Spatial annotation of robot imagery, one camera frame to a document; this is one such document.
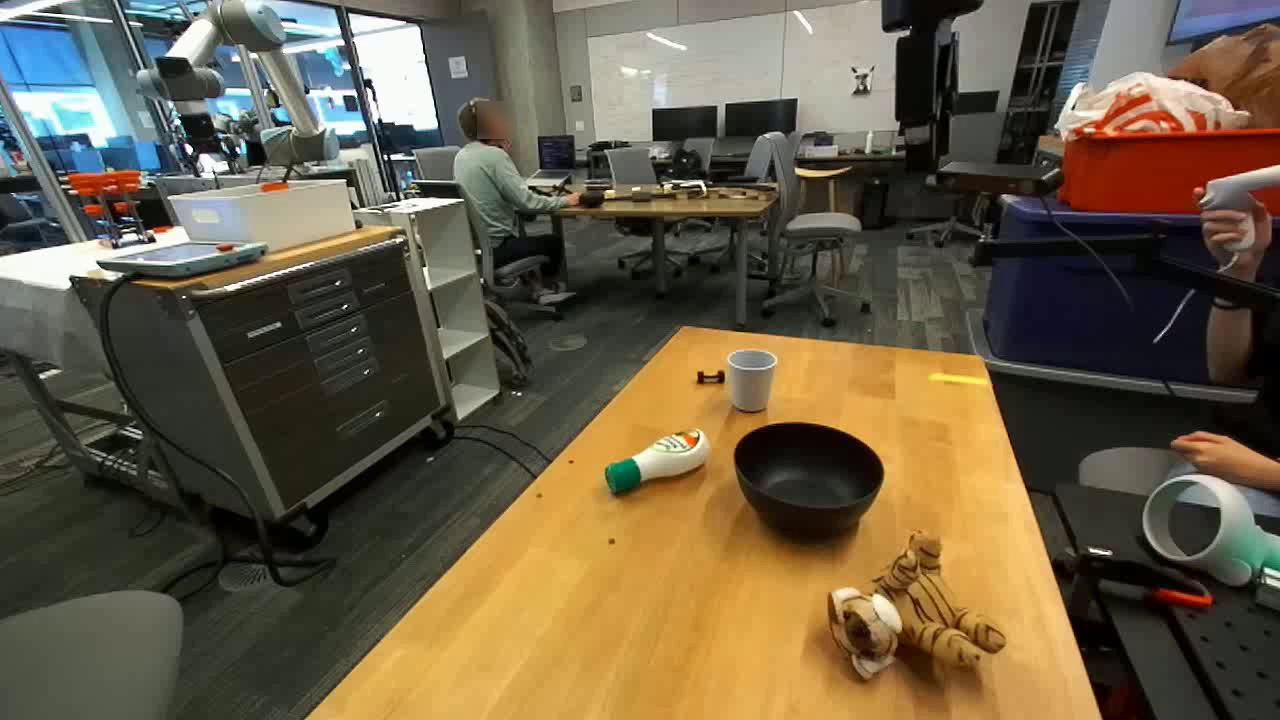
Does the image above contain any grey padded chair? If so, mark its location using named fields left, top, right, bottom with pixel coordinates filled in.
left=0, top=587, right=188, bottom=720

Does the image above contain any white open shelf unit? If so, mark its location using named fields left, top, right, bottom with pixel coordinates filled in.
left=379, top=197, right=508, bottom=424

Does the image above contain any operator hand bare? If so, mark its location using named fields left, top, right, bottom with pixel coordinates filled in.
left=1169, top=427, right=1255, bottom=483

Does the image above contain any red handled tool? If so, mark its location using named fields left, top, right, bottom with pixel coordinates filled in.
left=1089, top=571, right=1220, bottom=614

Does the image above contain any operator hand holding controller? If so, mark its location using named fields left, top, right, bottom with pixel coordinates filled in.
left=1196, top=197, right=1273, bottom=272

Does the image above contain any grey swivel office chair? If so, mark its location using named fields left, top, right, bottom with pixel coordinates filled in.
left=755, top=131, right=869, bottom=333

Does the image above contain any black bowl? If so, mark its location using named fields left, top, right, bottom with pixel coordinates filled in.
left=733, top=419, right=890, bottom=542

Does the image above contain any white orange plastic bag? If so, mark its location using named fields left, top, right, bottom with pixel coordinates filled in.
left=1053, top=72, right=1255, bottom=144

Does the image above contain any black floor cable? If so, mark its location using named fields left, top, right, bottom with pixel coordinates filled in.
left=94, top=272, right=340, bottom=591

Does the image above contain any dark drawer tool cabinet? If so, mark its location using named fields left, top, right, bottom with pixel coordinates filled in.
left=70, top=219, right=462, bottom=527

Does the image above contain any blue plastic bin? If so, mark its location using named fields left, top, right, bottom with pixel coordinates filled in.
left=986, top=191, right=1280, bottom=392

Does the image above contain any closed grey laptop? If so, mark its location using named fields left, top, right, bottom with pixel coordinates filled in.
left=94, top=234, right=273, bottom=279

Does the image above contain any operator forearm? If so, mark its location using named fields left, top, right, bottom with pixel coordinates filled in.
left=1203, top=259, right=1268, bottom=392

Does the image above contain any white bottle green cap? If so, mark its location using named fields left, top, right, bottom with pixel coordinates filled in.
left=600, top=424, right=712, bottom=500

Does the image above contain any white table cloth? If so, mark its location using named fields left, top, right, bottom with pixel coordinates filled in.
left=0, top=222, right=192, bottom=378

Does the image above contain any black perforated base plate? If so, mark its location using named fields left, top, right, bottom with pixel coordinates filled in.
left=1049, top=479, right=1280, bottom=720

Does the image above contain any white box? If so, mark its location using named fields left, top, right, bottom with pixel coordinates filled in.
left=170, top=180, right=362, bottom=250

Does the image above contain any white plastic cup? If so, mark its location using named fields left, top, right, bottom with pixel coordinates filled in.
left=723, top=347, right=783, bottom=417

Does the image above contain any wooden office desk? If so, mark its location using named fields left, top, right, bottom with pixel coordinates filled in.
left=554, top=185, right=783, bottom=333

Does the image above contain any tiger plush toy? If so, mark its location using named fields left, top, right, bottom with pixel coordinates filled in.
left=826, top=533, right=1011, bottom=682

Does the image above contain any black computer monitor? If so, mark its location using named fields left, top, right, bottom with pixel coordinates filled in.
left=719, top=95, right=799, bottom=141
left=649, top=102, right=719, bottom=144

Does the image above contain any white handheld controller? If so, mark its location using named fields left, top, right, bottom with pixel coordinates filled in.
left=1191, top=163, right=1280, bottom=214

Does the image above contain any black camera on stand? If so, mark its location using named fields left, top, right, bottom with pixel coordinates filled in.
left=876, top=0, right=993, bottom=135

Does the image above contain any seated person green shirt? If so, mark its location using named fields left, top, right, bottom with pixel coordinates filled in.
left=453, top=95, right=574, bottom=294

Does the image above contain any red plastic bin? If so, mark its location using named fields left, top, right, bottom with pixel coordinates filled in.
left=1057, top=127, right=1280, bottom=214

